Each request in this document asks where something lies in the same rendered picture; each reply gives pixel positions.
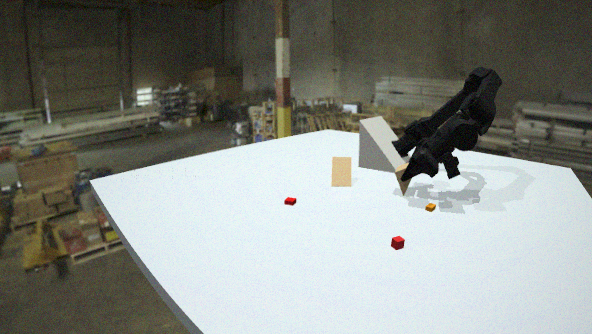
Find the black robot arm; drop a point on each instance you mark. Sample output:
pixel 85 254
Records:
pixel 476 102

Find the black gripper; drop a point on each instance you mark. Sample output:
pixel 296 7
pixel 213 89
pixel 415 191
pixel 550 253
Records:
pixel 425 159

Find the small red block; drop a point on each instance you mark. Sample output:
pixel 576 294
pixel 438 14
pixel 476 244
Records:
pixel 397 243
pixel 290 201

